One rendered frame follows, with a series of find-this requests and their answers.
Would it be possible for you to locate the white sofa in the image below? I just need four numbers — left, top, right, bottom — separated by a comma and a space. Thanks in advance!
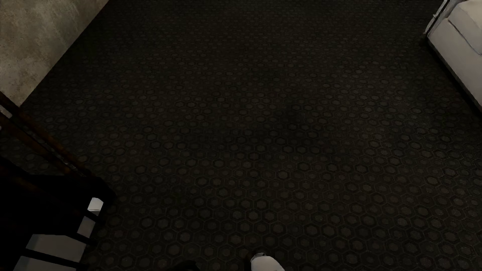
424, 0, 482, 110

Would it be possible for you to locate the dark hexagon patterned rug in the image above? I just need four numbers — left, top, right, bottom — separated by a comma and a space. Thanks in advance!
0, 0, 482, 271

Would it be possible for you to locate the white robot foot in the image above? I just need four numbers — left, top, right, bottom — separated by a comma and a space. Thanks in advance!
250, 253, 285, 271

